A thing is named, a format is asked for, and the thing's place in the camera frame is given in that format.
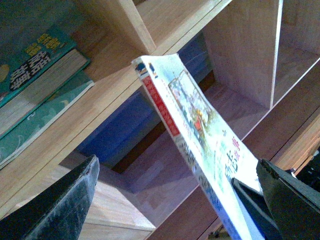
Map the teal patterned paperback book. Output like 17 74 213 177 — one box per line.
0 71 95 169

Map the light wooden bookshelf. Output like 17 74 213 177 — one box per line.
0 0 320 240

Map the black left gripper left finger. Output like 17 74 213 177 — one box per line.
0 155 100 240

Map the green book with yellow title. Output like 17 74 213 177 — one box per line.
0 26 90 136

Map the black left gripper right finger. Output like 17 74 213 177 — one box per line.
256 159 320 240

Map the white illustrated paperback book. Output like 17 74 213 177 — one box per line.
132 54 264 240

